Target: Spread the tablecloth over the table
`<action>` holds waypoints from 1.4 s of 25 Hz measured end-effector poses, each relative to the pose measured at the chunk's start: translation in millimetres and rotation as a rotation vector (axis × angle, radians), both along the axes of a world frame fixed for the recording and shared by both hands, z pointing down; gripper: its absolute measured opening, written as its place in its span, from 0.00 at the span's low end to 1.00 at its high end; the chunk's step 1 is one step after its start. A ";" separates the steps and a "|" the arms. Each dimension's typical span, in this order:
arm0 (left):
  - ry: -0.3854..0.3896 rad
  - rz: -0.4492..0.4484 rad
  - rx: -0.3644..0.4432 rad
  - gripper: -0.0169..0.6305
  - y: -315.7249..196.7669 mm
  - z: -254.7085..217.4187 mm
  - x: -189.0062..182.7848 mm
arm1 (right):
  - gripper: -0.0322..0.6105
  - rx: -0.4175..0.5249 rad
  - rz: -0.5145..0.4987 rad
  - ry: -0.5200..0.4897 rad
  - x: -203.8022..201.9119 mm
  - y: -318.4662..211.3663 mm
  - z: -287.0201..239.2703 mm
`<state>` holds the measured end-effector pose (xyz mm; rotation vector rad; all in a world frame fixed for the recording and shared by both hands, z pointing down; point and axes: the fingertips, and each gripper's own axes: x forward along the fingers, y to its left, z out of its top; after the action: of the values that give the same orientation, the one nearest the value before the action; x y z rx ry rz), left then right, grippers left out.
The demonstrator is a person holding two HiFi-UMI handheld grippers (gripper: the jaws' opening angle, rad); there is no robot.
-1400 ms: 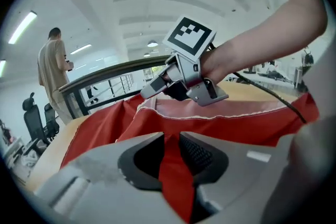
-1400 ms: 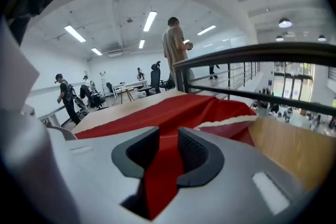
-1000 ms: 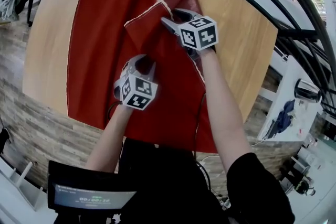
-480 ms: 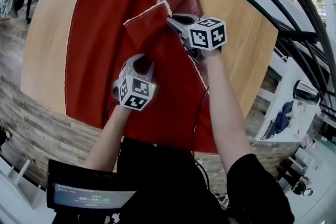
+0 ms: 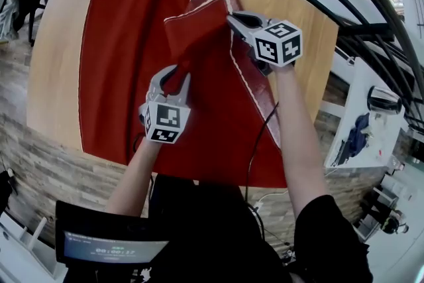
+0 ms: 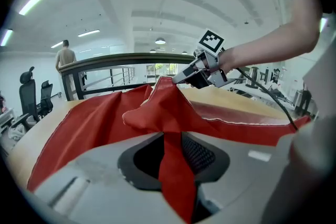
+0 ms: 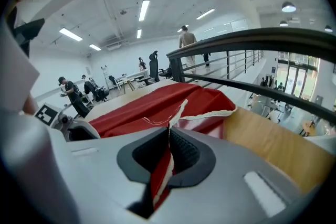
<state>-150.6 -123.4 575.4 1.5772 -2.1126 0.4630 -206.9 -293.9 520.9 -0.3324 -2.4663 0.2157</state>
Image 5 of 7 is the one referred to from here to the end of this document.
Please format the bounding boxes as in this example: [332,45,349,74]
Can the person's left forearm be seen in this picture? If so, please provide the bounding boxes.
[105,139,163,218]

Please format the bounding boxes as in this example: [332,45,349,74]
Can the white table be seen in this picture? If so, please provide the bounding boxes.
[323,56,410,170]

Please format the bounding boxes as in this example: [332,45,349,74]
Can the white shelf unit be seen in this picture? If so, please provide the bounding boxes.
[0,211,67,283]

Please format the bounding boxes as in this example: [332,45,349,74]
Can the person's right forearm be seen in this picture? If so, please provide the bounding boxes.
[270,64,331,219]

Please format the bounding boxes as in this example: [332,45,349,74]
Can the red tablecloth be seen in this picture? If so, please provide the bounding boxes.
[78,0,288,189]

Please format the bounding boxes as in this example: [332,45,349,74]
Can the black eyeglasses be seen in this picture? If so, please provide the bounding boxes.
[333,139,348,166]

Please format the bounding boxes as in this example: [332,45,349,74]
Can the grey garment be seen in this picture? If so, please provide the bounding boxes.
[0,0,26,40]

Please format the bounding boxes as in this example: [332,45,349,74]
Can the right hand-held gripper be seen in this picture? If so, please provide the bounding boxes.
[226,11,303,77]

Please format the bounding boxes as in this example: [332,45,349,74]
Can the person's black shirt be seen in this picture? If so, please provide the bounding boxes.
[62,174,375,283]

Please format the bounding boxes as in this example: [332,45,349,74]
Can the black monitor screen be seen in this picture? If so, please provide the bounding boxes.
[54,200,170,266]

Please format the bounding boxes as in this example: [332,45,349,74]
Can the dark blue cloth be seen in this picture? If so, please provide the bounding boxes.
[346,112,371,158]

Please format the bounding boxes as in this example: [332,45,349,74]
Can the white cable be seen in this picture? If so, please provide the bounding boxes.
[256,188,289,206]

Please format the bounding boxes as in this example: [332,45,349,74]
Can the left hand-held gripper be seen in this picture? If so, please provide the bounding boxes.
[138,64,192,145]

